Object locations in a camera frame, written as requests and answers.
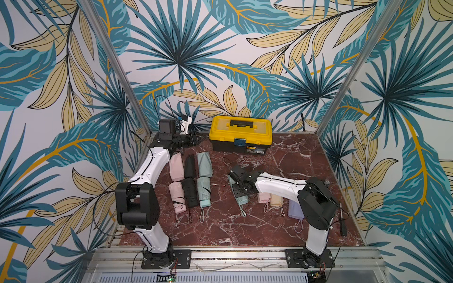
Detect mint sleeved umbrella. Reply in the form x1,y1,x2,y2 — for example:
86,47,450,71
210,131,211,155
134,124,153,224
228,177,249,206
197,177,211,208

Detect pink umbrella sleeve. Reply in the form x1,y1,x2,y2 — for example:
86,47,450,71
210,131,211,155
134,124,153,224
169,152,185,182

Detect black sleeved umbrella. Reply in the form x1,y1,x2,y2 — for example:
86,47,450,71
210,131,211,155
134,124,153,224
181,178,199,208

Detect mint umbrella sleeve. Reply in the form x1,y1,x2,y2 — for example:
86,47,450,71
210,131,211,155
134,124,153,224
197,152,213,178

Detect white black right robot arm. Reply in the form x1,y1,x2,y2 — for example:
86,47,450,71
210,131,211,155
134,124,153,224
228,165,340,256

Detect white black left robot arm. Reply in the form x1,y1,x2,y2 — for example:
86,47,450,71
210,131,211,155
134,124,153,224
115,115,198,269

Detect pink sleeved umbrella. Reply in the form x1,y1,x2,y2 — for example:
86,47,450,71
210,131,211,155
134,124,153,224
258,192,271,204

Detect beige sleeved umbrella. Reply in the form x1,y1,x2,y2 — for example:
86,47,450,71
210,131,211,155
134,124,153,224
270,194,284,207

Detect yellow black toolbox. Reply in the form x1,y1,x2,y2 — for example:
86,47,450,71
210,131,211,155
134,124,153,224
209,116,273,155

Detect lavender sleeved umbrella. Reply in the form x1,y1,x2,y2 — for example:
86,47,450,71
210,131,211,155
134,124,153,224
288,200,304,220

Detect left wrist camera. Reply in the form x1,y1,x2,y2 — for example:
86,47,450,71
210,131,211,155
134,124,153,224
178,115,192,135

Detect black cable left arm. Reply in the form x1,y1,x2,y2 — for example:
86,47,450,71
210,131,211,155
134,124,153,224
91,180,135,238

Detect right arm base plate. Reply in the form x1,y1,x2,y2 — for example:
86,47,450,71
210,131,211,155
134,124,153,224
284,248,335,269

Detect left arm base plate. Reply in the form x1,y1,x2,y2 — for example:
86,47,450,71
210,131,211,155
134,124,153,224
141,250,192,270

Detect black handled screwdriver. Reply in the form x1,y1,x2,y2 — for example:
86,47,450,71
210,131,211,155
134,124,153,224
339,204,348,237

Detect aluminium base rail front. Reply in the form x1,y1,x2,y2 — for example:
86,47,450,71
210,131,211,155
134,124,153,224
82,246,392,283

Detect aluminium frame rail left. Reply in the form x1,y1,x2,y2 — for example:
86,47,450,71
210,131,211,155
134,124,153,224
80,0,152,137

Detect aluminium frame rail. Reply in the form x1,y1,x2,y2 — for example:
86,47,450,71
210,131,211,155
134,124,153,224
80,0,152,137
315,0,402,137

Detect aluminium frame rail right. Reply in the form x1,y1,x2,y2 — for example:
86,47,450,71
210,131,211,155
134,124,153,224
315,0,402,137

